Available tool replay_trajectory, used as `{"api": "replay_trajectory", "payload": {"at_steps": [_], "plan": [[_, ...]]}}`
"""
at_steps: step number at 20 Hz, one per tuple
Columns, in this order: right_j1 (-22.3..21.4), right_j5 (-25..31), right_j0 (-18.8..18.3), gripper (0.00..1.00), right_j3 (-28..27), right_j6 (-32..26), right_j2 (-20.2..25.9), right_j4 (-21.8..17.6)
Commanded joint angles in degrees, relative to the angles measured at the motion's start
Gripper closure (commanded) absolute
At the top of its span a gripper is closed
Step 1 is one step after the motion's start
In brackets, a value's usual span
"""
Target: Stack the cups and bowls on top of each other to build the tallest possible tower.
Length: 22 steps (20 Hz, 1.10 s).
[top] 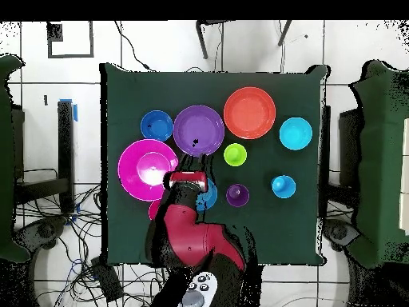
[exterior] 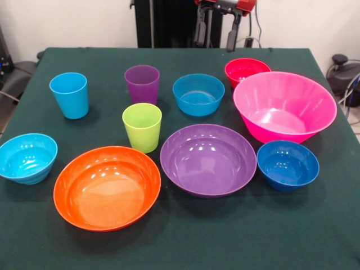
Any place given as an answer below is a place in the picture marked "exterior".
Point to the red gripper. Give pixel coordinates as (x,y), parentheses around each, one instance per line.
(247,7)

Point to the red small bowl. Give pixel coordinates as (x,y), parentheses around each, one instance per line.
(242,70)

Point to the blue straight-sided bowl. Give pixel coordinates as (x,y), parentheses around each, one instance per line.
(197,108)

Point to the large pink bowl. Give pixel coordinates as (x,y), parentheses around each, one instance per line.
(281,95)

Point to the purple plastic cup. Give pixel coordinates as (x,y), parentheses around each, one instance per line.
(142,90)

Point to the lime green plastic cup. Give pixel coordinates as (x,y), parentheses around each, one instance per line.
(142,132)

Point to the wide purple bowl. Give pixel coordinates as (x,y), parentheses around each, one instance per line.
(208,163)

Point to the dark blue small bowl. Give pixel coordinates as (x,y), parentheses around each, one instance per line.
(287,168)

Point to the light blue plastic cup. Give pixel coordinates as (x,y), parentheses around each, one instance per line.
(71,98)

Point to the wide orange bowl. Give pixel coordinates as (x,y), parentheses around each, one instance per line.
(107,194)

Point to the dark green tablecloth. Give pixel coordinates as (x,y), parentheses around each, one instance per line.
(197,239)

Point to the black equipment box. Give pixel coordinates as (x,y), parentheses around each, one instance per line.
(4,56)

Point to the light blue small bowl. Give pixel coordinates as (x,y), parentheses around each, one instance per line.
(28,163)

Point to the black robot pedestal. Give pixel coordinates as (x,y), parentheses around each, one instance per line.
(174,22)

